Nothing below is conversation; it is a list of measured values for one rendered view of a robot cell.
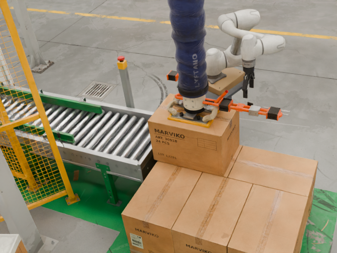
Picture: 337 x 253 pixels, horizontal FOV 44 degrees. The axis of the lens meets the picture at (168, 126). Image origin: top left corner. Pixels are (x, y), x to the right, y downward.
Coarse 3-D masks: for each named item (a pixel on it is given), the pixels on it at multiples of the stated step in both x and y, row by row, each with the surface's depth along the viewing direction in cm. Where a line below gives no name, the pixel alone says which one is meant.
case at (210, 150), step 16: (160, 112) 327; (224, 112) 319; (160, 128) 319; (176, 128) 312; (192, 128) 308; (208, 128) 306; (224, 128) 304; (160, 144) 330; (176, 144) 322; (192, 144) 314; (208, 144) 307; (224, 144) 307; (160, 160) 341; (176, 160) 333; (192, 160) 325; (208, 160) 317; (224, 160) 315
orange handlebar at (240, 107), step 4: (176, 96) 318; (180, 96) 317; (212, 100) 309; (208, 104) 308; (212, 104) 306; (216, 104) 304; (232, 104) 303; (236, 104) 301; (240, 104) 300; (244, 104) 299; (232, 108) 300; (236, 108) 298; (240, 108) 296; (244, 108) 296; (248, 108) 298; (260, 108) 294; (264, 108) 294; (260, 112) 291; (264, 112) 290; (280, 112) 288; (280, 116) 286
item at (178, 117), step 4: (180, 112) 316; (168, 116) 319; (172, 116) 318; (176, 116) 317; (180, 116) 316; (196, 116) 314; (200, 116) 310; (176, 120) 316; (180, 120) 314; (184, 120) 313; (188, 120) 312; (192, 120) 311; (196, 120) 310; (200, 120) 310; (212, 120) 309; (196, 124) 309; (200, 124) 307; (204, 124) 306; (208, 124) 306
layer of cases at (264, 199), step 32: (256, 160) 332; (288, 160) 328; (160, 192) 315; (192, 192) 311; (224, 192) 308; (256, 192) 305; (288, 192) 302; (128, 224) 306; (160, 224) 291; (192, 224) 288; (224, 224) 285; (256, 224) 282; (288, 224) 279
